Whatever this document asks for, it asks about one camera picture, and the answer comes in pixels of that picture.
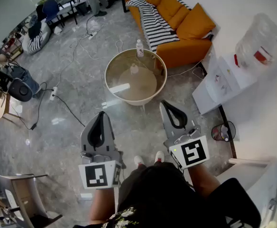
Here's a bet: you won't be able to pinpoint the round glass side table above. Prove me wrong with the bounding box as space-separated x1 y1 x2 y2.
104 48 168 112

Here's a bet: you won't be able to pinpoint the white water dispenser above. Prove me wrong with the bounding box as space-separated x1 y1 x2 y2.
192 52 258 116

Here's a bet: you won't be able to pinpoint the black cable with adapter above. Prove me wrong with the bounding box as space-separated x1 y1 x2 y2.
30 82 48 131

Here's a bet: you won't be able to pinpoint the white looped cable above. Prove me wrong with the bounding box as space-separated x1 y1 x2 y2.
78 39 125 60

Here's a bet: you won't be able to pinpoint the large orange cushion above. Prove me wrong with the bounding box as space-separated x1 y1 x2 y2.
176 3 216 40

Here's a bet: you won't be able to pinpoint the wooden stool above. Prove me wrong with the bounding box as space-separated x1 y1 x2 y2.
0 91 23 126

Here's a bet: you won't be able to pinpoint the black white striped blanket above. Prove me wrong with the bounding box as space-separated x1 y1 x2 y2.
125 0 181 53

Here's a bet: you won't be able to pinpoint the clear labelled plastic bottle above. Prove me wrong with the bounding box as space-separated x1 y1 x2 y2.
136 39 145 57

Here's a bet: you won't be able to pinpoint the person's right white shoe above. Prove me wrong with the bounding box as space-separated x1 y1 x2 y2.
154 150 165 163

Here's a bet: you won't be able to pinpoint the wooden grey chair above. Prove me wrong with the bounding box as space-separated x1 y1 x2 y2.
0 173 64 228

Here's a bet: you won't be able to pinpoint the white cabinet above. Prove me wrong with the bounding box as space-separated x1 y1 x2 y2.
217 157 277 224

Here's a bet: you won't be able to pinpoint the clear water jug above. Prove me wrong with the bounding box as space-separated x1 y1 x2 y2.
235 12 277 69

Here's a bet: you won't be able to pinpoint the blue chair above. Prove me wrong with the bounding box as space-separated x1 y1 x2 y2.
42 0 66 29

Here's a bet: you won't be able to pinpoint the person's left forearm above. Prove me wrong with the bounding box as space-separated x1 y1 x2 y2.
88 187 117 225

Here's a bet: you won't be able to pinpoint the black round device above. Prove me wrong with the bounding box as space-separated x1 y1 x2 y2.
8 77 33 103

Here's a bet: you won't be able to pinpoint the white table black legs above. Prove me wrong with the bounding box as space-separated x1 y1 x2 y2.
57 0 92 25

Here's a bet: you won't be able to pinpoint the person's white shoe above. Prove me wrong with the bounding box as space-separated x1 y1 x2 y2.
134 155 146 168
154 150 165 163

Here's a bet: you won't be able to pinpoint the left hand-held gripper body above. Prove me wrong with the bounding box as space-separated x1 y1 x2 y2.
78 148 126 190

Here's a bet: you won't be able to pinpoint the long black cable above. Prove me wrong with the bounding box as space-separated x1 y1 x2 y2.
51 94 86 128

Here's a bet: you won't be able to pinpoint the black wire waste bin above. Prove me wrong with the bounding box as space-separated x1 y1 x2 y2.
211 121 237 143

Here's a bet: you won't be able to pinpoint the black metal shelf rack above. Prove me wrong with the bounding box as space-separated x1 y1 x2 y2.
0 31 24 59

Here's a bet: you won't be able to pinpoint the grey bean bag with clothes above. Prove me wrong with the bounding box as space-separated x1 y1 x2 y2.
21 15 52 55

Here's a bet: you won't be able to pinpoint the person's left white shoe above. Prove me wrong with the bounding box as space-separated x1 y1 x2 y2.
134 155 146 168

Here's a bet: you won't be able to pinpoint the person's right forearm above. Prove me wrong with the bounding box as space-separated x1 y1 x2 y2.
187 162 222 199

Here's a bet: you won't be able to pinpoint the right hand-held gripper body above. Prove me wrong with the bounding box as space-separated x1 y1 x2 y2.
163 119 211 171

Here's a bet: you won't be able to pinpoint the person's black clothed body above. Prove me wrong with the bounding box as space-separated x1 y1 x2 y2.
72 161 262 228

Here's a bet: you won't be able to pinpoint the orange sofa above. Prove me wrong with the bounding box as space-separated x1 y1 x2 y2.
124 0 217 69

